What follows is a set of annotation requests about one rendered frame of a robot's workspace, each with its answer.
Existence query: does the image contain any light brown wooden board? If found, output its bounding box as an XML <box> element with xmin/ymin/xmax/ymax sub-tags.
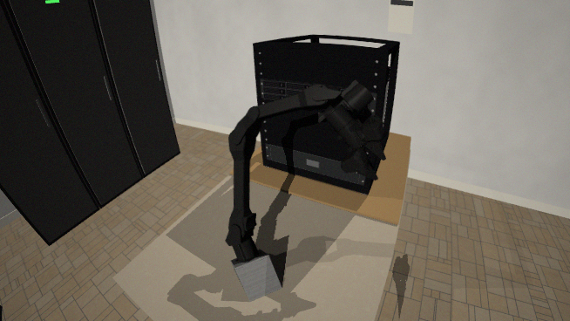
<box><xmin>249</xmin><ymin>132</ymin><xmax>411</xmax><ymax>225</ymax></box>

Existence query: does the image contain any black server rack frame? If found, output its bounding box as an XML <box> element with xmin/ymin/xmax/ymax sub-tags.
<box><xmin>253</xmin><ymin>35</ymin><xmax>400</xmax><ymax>195</ymax></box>

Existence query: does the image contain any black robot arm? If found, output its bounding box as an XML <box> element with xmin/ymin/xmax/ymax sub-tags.
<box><xmin>226</xmin><ymin>80</ymin><xmax>384</xmax><ymax>263</ymax></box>

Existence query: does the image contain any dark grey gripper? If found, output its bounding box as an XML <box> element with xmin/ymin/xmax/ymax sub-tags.
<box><xmin>337</xmin><ymin>118</ymin><xmax>386</xmax><ymax>181</ymax></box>

